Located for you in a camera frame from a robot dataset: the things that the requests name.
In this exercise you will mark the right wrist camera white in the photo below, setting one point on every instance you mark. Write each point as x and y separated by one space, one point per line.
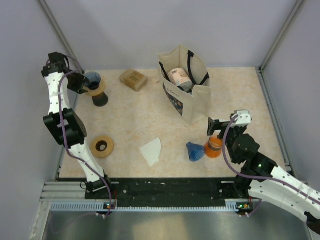
241 118

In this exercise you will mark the wooden dripper stand brown collar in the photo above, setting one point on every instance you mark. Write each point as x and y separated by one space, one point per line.
96 91

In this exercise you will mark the pink patterned paper roll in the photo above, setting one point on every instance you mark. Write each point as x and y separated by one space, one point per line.
180 79

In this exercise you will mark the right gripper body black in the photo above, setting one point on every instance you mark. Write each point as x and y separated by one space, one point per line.
232 133

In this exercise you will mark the orange glass dripper cone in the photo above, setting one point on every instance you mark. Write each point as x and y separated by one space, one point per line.
213 147

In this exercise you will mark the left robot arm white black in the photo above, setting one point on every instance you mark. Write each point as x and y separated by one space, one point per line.
64 124

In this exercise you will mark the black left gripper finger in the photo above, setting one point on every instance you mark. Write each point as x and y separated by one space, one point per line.
82 85
76 82

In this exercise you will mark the kitchen cleaning pads pack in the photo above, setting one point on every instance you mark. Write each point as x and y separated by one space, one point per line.
133 79

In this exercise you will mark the blue glass dripper cone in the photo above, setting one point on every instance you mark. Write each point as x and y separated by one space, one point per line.
195 151
94 79

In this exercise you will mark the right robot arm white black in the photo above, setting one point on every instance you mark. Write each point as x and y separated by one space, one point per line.
259 178

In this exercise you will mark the white paper coffee filter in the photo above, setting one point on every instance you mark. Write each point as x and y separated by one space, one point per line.
151 151

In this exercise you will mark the cream tote bag floral print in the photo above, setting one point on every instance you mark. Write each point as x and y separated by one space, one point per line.
195 104

